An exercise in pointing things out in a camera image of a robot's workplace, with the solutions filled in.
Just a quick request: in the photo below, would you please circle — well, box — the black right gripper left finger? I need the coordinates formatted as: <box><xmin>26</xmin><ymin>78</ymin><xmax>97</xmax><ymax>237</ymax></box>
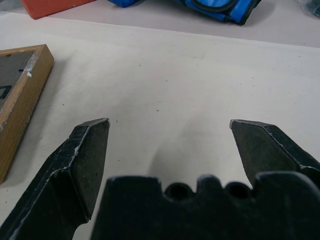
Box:
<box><xmin>0</xmin><ymin>117</ymin><xmax>111</xmax><ymax>240</ymax></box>

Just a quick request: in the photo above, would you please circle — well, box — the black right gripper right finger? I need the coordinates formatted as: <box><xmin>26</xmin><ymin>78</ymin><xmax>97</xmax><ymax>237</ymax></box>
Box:
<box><xmin>229</xmin><ymin>119</ymin><xmax>320</xmax><ymax>188</ymax></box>

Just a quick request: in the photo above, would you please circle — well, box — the dark green object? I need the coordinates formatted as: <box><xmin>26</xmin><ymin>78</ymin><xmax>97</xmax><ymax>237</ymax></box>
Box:
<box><xmin>299</xmin><ymin>0</ymin><xmax>320</xmax><ymax>20</ymax></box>

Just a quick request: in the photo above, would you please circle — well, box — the blue fabric pouch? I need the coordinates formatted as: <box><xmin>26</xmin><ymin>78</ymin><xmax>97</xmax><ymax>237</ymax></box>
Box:
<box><xmin>106</xmin><ymin>0</ymin><xmax>263</xmax><ymax>27</ymax></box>

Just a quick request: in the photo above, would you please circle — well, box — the orange block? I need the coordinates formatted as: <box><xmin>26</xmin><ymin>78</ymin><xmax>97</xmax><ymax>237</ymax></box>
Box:
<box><xmin>20</xmin><ymin>0</ymin><xmax>98</xmax><ymax>20</ymax></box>

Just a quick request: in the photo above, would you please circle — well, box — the wooden framed tray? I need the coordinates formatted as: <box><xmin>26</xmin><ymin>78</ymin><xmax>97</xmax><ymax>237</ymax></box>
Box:
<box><xmin>0</xmin><ymin>44</ymin><xmax>55</xmax><ymax>185</ymax></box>

